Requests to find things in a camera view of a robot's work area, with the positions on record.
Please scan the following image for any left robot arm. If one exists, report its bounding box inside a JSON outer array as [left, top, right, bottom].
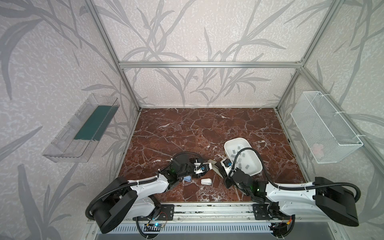
[[85, 152, 212, 234]]

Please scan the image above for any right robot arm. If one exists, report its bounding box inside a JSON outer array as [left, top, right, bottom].
[[220, 147, 361, 227]]

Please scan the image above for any white plastic tray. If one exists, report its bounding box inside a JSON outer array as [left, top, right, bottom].
[[221, 138, 263, 176]]

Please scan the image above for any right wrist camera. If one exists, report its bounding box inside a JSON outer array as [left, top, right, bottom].
[[221, 159, 233, 168]]

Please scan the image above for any aluminium front rail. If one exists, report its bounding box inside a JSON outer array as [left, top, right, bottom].
[[86, 202, 338, 225]]

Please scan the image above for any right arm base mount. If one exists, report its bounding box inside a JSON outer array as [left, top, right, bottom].
[[252, 204, 279, 221]]

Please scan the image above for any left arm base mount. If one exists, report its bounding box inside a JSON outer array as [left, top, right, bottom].
[[146, 204, 175, 221]]

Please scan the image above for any white wire mesh basket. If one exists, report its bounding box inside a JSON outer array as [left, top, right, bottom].
[[291, 91, 364, 164]]

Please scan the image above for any clear plastic wall bin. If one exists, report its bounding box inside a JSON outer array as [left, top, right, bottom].
[[42, 94, 120, 163]]

